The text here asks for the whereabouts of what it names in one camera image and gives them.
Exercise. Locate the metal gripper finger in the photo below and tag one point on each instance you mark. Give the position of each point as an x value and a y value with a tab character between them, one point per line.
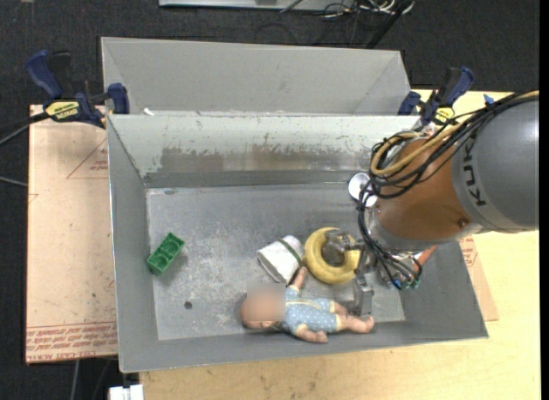
364	299
335	247

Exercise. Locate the baby doll in blue outfit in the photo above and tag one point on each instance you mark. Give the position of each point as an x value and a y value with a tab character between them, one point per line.
309	315

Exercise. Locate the green toy brick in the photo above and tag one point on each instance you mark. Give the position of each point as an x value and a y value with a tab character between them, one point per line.
165	254

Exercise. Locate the white cup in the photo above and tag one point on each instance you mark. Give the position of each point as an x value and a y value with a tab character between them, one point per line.
279	261

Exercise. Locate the orange tapered object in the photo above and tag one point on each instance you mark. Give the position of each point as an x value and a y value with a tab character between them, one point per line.
429	254

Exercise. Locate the grey metal bin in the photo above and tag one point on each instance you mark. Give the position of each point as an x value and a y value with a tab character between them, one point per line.
223	226

